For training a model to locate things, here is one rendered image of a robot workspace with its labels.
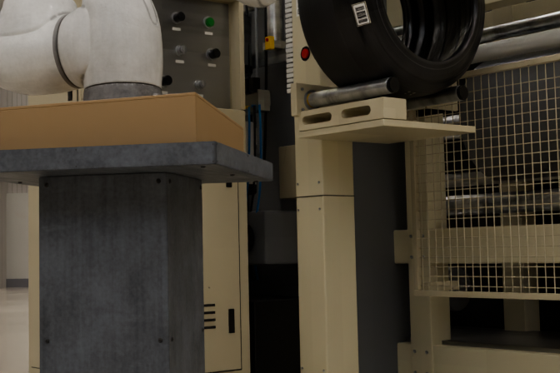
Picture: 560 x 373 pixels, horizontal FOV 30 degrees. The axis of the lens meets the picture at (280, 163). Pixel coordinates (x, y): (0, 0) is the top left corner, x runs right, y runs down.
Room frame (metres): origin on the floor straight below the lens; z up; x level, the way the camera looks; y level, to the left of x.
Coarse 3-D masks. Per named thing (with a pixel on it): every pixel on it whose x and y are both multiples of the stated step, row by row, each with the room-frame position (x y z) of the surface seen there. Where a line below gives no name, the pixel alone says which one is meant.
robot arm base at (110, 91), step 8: (88, 88) 2.01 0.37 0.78; (96, 88) 1.99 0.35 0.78; (104, 88) 1.98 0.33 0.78; (112, 88) 1.98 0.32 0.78; (120, 88) 1.98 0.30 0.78; (128, 88) 1.98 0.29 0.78; (136, 88) 1.99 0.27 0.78; (144, 88) 2.00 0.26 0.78; (152, 88) 2.01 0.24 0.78; (88, 96) 2.00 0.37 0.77; (96, 96) 1.99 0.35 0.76; (104, 96) 1.98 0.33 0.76; (112, 96) 1.98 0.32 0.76; (120, 96) 1.97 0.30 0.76; (128, 96) 1.98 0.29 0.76; (136, 96) 1.98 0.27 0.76
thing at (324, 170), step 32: (320, 160) 3.13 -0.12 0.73; (320, 192) 3.13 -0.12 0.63; (352, 192) 3.20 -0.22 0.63; (320, 224) 3.14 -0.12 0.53; (352, 224) 3.20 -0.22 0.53; (320, 256) 3.14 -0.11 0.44; (352, 256) 3.20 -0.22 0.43; (320, 288) 3.14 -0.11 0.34; (352, 288) 3.19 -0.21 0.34; (320, 320) 3.15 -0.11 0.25; (352, 320) 3.19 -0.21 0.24; (320, 352) 3.15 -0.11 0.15; (352, 352) 3.19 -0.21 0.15
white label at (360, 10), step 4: (356, 4) 2.74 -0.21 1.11; (360, 4) 2.73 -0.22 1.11; (364, 4) 2.73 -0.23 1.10; (352, 8) 2.74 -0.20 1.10; (356, 8) 2.74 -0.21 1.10; (360, 8) 2.74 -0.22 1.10; (364, 8) 2.73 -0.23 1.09; (356, 12) 2.74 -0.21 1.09; (360, 12) 2.74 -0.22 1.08; (364, 12) 2.73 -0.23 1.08; (356, 16) 2.75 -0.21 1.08; (360, 16) 2.74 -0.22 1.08; (364, 16) 2.74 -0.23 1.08; (368, 16) 2.73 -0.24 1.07; (356, 20) 2.75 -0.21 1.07; (360, 20) 2.75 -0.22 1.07; (364, 20) 2.74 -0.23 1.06; (368, 20) 2.74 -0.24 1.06; (360, 24) 2.75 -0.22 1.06; (364, 24) 2.74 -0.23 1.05
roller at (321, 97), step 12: (360, 84) 2.88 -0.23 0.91; (372, 84) 2.84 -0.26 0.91; (384, 84) 2.80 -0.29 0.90; (396, 84) 2.81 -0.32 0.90; (312, 96) 3.04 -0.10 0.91; (324, 96) 2.99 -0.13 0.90; (336, 96) 2.96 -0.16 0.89; (348, 96) 2.92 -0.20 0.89; (360, 96) 2.89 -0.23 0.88; (372, 96) 2.86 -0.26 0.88
